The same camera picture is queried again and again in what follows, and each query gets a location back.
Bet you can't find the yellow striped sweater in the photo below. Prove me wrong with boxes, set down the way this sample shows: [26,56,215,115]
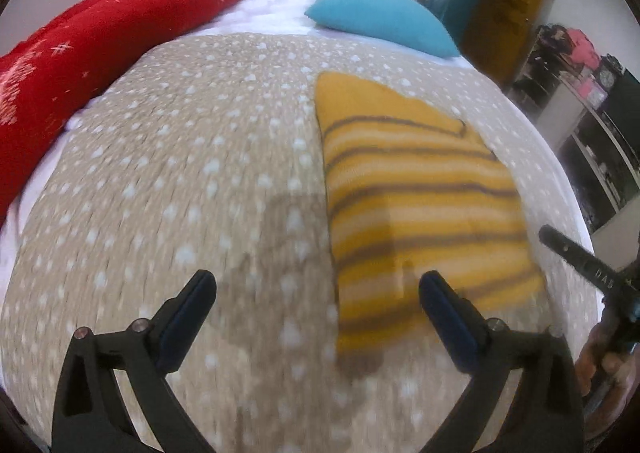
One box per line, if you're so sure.
[314,72,547,364]

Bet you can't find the person's right hand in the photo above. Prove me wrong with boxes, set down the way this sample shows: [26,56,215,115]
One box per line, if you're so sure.
[574,319,640,439]

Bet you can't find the red snowflake print blanket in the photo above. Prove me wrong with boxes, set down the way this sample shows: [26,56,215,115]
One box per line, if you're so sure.
[0,0,259,225]

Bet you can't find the round clock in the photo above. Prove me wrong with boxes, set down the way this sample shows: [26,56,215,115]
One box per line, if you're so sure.
[597,56,626,90]

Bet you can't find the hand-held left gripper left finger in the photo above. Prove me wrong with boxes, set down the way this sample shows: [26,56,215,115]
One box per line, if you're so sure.
[51,269,217,453]

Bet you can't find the teal pillow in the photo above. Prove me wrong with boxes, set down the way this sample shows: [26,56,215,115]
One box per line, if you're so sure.
[305,0,461,59]

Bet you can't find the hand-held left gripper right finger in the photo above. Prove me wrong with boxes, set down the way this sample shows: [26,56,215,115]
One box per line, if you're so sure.
[417,271,586,453]

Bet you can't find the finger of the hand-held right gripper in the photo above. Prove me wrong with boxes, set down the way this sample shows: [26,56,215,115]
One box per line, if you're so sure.
[539,225,627,295]

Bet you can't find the white shelf unit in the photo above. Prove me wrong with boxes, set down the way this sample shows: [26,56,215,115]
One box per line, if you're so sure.
[505,23,640,235]

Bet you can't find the pink bag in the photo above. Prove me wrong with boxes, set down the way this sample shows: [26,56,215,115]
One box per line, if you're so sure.
[566,28,602,70]

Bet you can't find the beige spotted blanket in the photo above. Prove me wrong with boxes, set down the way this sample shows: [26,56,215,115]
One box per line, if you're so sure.
[0,32,601,453]

